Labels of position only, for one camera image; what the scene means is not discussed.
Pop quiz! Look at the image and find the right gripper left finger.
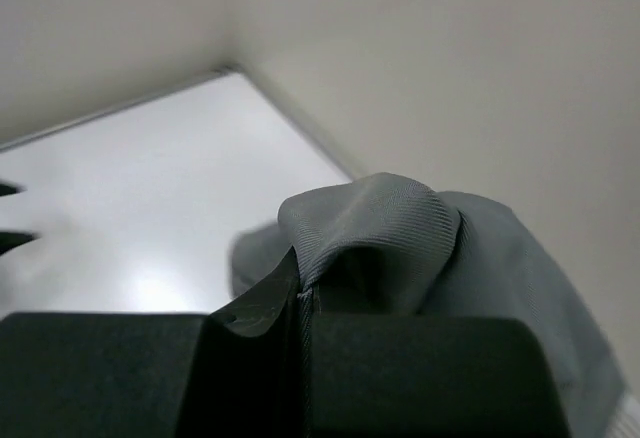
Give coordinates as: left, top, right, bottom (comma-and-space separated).
1, 253, 304, 437

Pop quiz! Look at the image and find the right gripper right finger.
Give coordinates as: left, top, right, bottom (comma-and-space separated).
310, 285, 570, 437

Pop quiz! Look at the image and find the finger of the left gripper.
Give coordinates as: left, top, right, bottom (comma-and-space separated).
0, 231, 39, 253
0, 182, 25, 197

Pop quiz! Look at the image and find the grey pleated skirt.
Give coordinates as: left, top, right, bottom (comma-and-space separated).
230, 173, 629, 437

